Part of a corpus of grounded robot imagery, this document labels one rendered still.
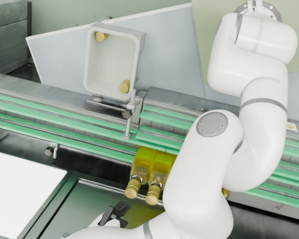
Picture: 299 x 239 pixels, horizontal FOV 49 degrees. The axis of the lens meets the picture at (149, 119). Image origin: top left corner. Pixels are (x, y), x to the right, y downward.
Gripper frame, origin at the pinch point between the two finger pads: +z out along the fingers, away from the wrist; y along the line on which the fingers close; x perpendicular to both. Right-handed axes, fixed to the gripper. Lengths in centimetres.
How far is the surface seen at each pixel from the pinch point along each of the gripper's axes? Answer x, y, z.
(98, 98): 36, 6, 40
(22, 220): 26.4, -12.5, -5.9
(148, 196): -2.5, 0.7, 9.9
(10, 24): 114, 11, 72
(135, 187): 1.7, 1.3, 10.3
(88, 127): 27.7, 3.9, 23.5
